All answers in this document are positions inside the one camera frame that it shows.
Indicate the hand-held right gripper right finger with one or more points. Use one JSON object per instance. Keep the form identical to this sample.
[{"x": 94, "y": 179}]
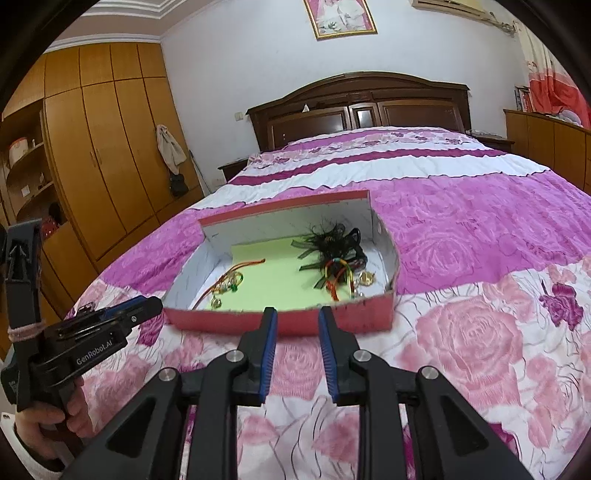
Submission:
[{"x": 330, "y": 355}]

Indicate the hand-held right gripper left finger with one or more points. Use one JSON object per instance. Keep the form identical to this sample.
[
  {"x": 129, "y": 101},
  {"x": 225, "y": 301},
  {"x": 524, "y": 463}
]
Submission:
[{"x": 268, "y": 350}]

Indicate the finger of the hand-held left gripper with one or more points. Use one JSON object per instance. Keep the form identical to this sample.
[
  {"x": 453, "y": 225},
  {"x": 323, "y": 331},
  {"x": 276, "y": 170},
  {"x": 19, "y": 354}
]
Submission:
[
  {"x": 124, "y": 308},
  {"x": 145, "y": 314}
]

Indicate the red cardboard box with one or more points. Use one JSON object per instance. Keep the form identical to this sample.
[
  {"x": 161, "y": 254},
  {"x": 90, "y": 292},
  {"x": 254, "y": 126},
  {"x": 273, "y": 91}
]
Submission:
[{"x": 298, "y": 323}]

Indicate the person's left hand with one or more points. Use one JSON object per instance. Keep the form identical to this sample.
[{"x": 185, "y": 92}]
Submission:
[{"x": 37, "y": 422}]

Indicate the pink hair band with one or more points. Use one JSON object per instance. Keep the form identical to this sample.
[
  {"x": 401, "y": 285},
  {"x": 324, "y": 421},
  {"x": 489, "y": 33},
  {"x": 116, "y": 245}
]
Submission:
[{"x": 25, "y": 333}]

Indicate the light green paper sheet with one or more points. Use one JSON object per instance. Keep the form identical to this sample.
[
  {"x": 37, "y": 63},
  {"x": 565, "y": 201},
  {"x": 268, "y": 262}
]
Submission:
[{"x": 277, "y": 281}]

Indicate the black feather hair accessory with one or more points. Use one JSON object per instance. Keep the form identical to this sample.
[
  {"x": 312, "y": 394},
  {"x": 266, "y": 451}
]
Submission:
[{"x": 330, "y": 247}]

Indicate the red bag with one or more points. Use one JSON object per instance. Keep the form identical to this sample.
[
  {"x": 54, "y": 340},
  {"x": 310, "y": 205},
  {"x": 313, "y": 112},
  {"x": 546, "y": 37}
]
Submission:
[{"x": 50, "y": 227}]

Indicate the small black hanging bag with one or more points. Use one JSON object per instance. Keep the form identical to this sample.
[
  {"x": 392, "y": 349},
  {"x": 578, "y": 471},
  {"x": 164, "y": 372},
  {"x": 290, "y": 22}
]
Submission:
[{"x": 178, "y": 185}]

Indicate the thin grey stick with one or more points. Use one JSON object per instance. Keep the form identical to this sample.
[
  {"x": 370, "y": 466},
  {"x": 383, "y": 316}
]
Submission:
[{"x": 198, "y": 170}]

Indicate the orange wooden wardrobe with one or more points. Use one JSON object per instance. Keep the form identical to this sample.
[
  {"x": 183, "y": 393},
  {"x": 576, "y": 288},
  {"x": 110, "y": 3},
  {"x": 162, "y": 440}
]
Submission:
[{"x": 101, "y": 152}]

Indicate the beige hanging towel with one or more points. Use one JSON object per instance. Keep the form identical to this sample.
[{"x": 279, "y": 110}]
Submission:
[{"x": 168, "y": 150}]

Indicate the dark wooden nightstand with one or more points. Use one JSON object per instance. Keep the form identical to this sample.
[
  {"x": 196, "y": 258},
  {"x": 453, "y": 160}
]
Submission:
[
  {"x": 233, "y": 170},
  {"x": 498, "y": 143}
]

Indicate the pink floral bedspread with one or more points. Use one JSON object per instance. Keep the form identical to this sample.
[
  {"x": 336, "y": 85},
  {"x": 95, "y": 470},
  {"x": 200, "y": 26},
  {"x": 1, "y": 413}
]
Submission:
[{"x": 461, "y": 221}]

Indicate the dark wooden headboard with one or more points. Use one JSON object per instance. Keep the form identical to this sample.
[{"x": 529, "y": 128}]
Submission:
[{"x": 323, "y": 122}]

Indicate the orange wooden low cabinet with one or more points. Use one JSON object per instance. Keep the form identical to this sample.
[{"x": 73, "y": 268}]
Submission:
[{"x": 545, "y": 138}]

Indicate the row of books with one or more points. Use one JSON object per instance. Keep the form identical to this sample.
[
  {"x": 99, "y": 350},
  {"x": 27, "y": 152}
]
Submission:
[{"x": 524, "y": 99}]

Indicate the red and white curtain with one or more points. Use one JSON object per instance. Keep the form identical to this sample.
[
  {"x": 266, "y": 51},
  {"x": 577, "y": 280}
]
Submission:
[{"x": 554, "y": 92}]

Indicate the white air conditioner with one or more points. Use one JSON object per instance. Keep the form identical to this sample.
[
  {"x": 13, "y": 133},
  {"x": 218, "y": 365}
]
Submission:
[{"x": 457, "y": 5}]

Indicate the gold framed wall picture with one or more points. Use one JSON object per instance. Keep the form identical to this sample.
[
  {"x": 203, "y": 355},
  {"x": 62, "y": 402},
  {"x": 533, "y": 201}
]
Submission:
[{"x": 339, "y": 18}]

